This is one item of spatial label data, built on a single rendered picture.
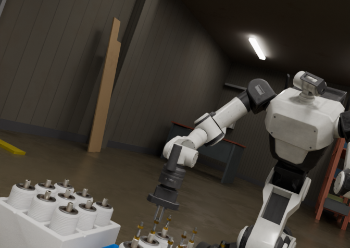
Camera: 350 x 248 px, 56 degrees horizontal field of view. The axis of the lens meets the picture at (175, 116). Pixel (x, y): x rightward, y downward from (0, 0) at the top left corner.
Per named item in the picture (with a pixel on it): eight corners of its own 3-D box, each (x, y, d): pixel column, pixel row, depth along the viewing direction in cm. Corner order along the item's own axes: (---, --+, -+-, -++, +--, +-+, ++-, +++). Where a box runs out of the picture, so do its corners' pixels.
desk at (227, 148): (174, 159, 772) (185, 126, 775) (234, 183, 702) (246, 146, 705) (158, 157, 703) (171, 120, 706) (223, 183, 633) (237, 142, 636)
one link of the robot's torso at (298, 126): (276, 130, 172) (289, 65, 153) (345, 156, 153) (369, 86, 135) (248, 157, 152) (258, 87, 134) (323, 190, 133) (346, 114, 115)
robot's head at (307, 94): (302, 89, 137) (307, 69, 132) (322, 99, 129) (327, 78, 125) (290, 93, 134) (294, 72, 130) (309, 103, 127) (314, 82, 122)
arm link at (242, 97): (235, 103, 156) (258, 86, 157) (247, 117, 153) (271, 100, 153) (235, 94, 145) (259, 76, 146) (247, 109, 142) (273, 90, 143)
